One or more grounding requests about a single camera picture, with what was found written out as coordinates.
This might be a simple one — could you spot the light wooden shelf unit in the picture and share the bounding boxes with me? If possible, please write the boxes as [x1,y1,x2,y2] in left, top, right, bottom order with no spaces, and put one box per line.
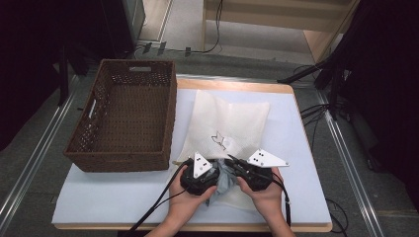
[201,0,362,63]

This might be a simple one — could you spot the cream mesh laundry bag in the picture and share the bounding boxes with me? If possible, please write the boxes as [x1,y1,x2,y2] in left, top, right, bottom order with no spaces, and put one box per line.
[171,89,271,211]

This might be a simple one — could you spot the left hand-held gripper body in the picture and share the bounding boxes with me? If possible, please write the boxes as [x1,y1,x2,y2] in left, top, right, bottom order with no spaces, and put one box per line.
[180,151,220,196]

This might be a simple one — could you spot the brown woven basket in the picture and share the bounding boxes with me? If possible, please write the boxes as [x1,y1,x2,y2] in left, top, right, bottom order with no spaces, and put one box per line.
[62,58,178,173]

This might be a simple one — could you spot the person's right hand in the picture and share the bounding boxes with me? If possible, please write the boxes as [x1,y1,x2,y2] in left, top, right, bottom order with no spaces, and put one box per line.
[236,167,286,221]

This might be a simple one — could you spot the black hanging cable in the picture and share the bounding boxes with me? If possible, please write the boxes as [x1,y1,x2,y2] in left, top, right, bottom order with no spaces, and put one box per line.
[164,0,225,55]

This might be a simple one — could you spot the wooden table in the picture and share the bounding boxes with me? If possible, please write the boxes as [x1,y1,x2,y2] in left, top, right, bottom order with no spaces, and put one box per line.
[52,78,334,233]

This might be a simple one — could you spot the dark cabinet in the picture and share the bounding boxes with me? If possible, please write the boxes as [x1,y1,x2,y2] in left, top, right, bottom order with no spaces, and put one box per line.
[98,0,146,59]

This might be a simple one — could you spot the light blue garment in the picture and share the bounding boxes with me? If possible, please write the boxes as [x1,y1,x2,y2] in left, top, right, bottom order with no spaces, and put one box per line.
[206,157,240,207]

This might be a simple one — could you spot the black tripod stand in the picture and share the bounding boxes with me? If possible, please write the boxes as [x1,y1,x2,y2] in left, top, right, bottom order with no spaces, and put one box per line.
[276,48,350,121]

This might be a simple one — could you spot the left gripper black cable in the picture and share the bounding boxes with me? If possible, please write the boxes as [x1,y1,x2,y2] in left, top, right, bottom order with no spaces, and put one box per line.
[126,157,196,237]

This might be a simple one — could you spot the bundle of black floor cables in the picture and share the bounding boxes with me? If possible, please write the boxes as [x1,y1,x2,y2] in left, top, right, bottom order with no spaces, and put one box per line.
[293,63,331,152]

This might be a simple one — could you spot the thin black cable loop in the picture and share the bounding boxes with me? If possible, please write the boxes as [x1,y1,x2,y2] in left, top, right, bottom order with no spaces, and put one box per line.
[325,197,350,237]

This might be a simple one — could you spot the person's left hand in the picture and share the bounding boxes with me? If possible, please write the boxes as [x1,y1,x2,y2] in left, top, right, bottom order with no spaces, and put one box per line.
[167,166,218,225]

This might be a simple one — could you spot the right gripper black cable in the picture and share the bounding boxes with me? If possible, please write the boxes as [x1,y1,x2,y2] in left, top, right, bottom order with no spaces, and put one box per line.
[271,171,293,228]

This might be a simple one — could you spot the metal floor rail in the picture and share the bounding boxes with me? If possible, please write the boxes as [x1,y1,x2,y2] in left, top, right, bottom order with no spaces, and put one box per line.
[314,88,386,237]
[0,76,80,228]

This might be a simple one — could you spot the dark curtain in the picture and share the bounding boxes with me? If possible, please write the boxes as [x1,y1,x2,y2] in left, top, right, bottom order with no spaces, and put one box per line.
[0,0,103,152]
[329,0,419,211]

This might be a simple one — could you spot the black metal stand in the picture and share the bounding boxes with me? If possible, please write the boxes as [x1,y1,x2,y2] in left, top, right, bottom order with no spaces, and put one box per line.
[57,42,90,107]

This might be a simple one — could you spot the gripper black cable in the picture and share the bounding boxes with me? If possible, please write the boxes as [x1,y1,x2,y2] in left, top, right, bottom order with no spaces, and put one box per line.
[271,171,293,228]
[126,157,196,237]

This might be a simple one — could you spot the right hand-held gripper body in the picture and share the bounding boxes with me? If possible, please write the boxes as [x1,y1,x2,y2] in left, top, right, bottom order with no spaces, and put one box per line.
[235,148,291,192]

